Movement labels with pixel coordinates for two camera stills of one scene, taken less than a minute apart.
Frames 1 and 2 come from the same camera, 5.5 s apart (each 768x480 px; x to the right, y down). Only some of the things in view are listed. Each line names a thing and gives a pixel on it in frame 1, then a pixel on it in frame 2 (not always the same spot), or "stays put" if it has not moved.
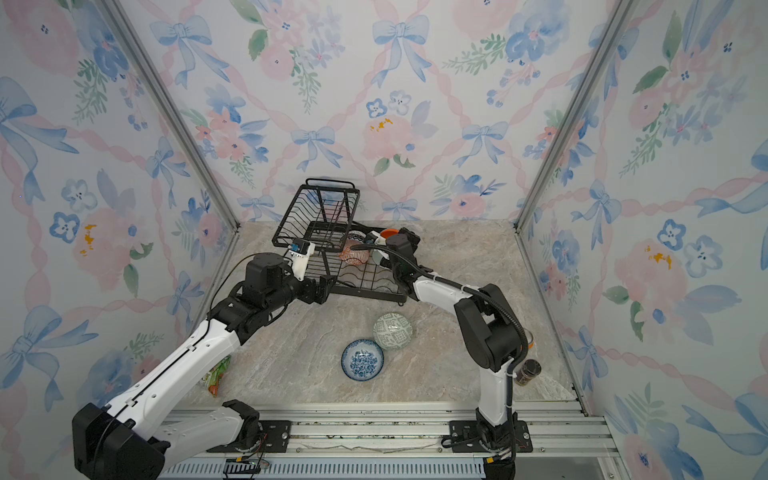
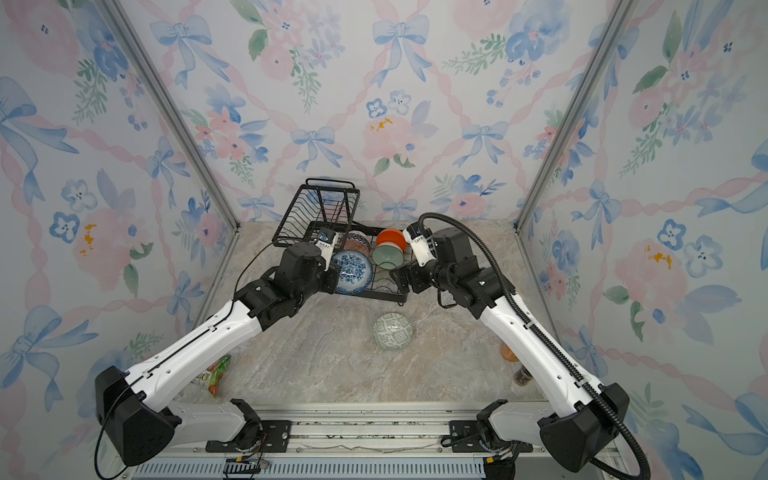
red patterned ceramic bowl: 353,257 stays put
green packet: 214,375 stays put
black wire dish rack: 315,220 stays put
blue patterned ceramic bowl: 362,359 -> 355,272
